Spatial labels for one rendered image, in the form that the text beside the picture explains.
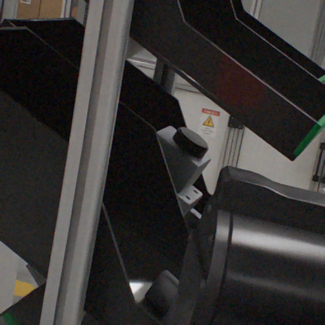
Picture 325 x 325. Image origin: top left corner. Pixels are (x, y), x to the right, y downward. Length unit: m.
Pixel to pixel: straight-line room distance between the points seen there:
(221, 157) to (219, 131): 0.14
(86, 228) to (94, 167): 0.03
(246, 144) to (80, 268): 3.97
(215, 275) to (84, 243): 0.19
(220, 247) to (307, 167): 4.12
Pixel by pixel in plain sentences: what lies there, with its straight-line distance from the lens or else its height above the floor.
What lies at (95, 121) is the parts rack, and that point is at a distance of 0.45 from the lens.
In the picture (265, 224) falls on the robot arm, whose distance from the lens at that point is 0.30.
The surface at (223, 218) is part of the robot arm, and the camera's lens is 0.29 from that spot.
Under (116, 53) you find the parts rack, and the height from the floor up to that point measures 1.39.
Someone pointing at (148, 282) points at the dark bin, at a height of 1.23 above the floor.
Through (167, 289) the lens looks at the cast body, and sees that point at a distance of 0.54.
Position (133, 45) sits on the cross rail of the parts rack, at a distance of 0.50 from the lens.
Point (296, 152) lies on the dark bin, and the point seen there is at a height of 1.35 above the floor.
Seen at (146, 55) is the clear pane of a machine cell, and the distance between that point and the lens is 4.50.
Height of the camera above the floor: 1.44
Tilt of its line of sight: 13 degrees down
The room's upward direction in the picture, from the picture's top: 10 degrees clockwise
